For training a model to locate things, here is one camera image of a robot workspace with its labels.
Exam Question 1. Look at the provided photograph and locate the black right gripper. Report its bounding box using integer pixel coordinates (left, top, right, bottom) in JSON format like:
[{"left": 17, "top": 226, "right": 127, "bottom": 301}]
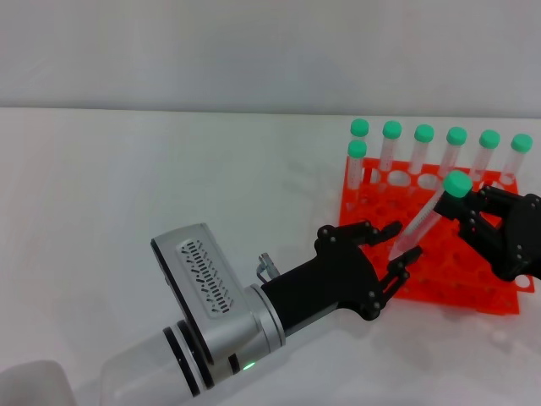
[{"left": 434, "top": 184, "right": 541, "bottom": 284}]

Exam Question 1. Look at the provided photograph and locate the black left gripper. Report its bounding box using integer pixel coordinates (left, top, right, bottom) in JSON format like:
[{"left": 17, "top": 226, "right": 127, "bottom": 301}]
[{"left": 260, "top": 219, "right": 424, "bottom": 338}]

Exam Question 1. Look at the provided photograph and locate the clear test tube green cap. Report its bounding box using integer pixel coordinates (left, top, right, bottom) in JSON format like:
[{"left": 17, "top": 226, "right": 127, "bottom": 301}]
[
  {"left": 378, "top": 120, "right": 403, "bottom": 174},
  {"left": 349, "top": 118, "right": 375, "bottom": 183},
  {"left": 346, "top": 139, "right": 369, "bottom": 212},
  {"left": 500, "top": 133, "right": 533, "bottom": 185},
  {"left": 387, "top": 170, "right": 473, "bottom": 261},
  {"left": 408, "top": 123, "right": 435, "bottom": 175},
  {"left": 468, "top": 129, "right": 501, "bottom": 184},
  {"left": 439, "top": 126, "right": 468, "bottom": 178}
]

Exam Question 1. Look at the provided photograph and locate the orange test tube rack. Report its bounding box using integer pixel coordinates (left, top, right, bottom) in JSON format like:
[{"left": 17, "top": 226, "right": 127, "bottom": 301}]
[{"left": 337, "top": 156, "right": 536, "bottom": 316}]

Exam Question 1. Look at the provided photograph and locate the silver cable connector plug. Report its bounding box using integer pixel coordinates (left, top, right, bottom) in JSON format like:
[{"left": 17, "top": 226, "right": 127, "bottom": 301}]
[{"left": 254, "top": 252, "right": 281, "bottom": 283}]

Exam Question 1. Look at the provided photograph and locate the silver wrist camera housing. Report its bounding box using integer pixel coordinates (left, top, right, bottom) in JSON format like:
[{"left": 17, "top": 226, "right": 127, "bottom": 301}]
[{"left": 150, "top": 222, "right": 254, "bottom": 326}]

